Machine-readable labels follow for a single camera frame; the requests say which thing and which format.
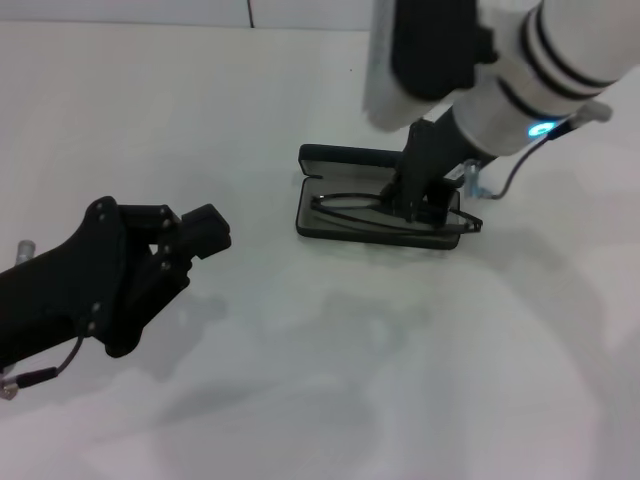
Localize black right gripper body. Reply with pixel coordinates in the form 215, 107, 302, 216
393, 110, 481, 222

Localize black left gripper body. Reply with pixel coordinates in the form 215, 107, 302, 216
0, 196, 152, 359

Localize black thin-framed glasses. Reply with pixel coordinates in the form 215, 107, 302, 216
309, 193, 485, 237

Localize black glasses case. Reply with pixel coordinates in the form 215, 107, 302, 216
294, 143, 463, 251

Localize silver right connector stub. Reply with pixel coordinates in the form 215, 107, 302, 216
460, 158, 494, 200

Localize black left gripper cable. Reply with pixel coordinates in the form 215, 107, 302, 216
0, 331, 85, 401

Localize grey right gripper cable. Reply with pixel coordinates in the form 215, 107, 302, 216
492, 102, 614, 201

